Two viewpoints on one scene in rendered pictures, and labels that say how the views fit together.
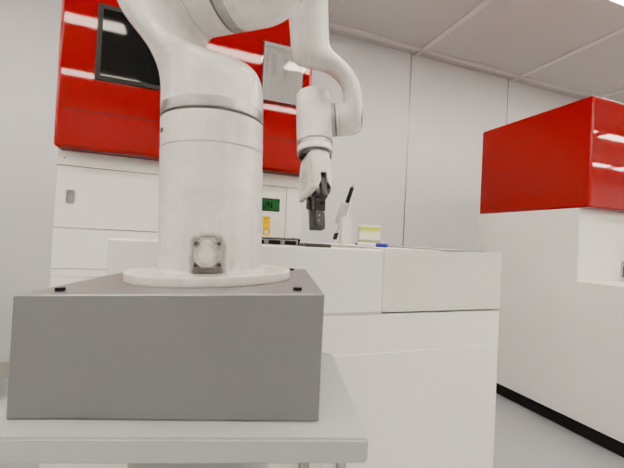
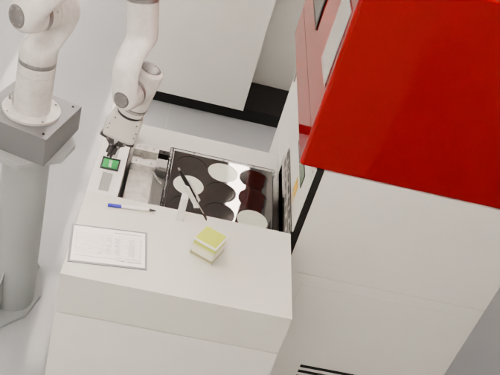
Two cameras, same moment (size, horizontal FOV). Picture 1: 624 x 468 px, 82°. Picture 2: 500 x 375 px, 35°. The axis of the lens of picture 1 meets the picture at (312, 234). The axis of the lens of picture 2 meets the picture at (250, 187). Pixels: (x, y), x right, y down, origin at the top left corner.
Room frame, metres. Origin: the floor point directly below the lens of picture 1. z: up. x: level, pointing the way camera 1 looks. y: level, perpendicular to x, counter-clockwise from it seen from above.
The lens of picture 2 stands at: (1.57, -1.81, 2.47)
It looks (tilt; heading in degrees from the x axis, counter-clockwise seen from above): 37 degrees down; 101
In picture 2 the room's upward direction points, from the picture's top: 18 degrees clockwise
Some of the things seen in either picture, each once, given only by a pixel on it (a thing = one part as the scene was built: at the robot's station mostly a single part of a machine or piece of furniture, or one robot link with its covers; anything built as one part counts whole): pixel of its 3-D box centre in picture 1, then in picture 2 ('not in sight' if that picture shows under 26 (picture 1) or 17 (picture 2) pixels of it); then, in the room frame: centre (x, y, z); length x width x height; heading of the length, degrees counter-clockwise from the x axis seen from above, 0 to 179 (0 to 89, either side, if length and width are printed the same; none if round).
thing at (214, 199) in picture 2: not in sight; (220, 193); (1.12, 0.17, 0.90); 0.34 x 0.34 x 0.01; 20
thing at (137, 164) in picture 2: not in sight; (143, 164); (0.85, 0.14, 0.89); 0.08 x 0.03 x 0.03; 20
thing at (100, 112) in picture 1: (195, 110); (440, 37); (1.56, 0.54, 1.52); 0.81 x 0.75 x 0.60; 110
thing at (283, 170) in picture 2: not in sight; (282, 204); (1.31, 0.26, 0.89); 0.44 x 0.02 x 0.10; 110
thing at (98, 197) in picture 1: (190, 221); (296, 144); (1.26, 0.43, 1.02); 0.81 x 0.03 x 0.40; 110
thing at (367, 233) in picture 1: (369, 235); (208, 245); (1.21, -0.19, 1.00); 0.07 x 0.07 x 0.07; 84
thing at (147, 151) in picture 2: not in sight; (146, 150); (0.82, 0.21, 0.89); 0.08 x 0.03 x 0.03; 20
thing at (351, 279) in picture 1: (257, 278); (113, 158); (0.75, 0.11, 0.89); 0.55 x 0.09 x 0.14; 110
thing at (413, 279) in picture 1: (379, 268); (179, 269); (1.16, -0.22, 0.89); 0.62 x 0.35 x 0.14; 20
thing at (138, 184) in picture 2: not in sight; (138, 186); (0.87, 0.07, 0.87); 0.36 x 0.08 x 0.03; 110
